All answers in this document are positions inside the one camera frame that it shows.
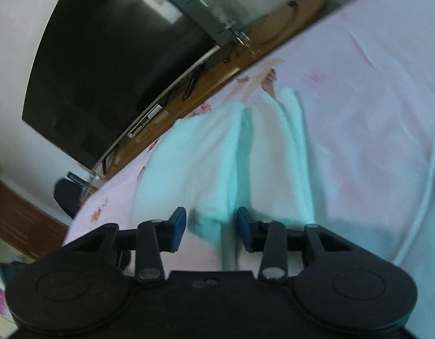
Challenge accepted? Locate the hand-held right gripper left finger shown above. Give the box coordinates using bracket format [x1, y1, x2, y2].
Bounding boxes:
[64, 207, 187, 285]

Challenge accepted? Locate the clear glass panel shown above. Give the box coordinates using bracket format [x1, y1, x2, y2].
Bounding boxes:
[67, 171, 98, 198]
[189, 0, 254, 47]

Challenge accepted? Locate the dark chair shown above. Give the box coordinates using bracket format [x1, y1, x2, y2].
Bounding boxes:
[54, 178, 94, 220]

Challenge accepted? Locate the light green garment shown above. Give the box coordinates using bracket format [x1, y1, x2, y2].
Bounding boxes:
[131, 88, 340, 272]

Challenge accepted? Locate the wooden television stand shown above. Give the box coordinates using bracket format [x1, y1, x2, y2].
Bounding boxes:
[97, 0, 327, 181]

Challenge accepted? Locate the silver set-top box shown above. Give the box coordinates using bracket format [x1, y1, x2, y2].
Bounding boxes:
[127, 104, 166, 139]

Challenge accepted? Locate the pink floral bed sheet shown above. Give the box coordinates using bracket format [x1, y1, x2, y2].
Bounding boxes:
[62, 0, 435, 339]

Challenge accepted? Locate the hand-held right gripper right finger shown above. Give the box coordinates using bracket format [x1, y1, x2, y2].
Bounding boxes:
[237, 207, 359, 285]

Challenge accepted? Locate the black flat television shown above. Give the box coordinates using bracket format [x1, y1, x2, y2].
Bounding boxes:
[21, 0, 221, 172]

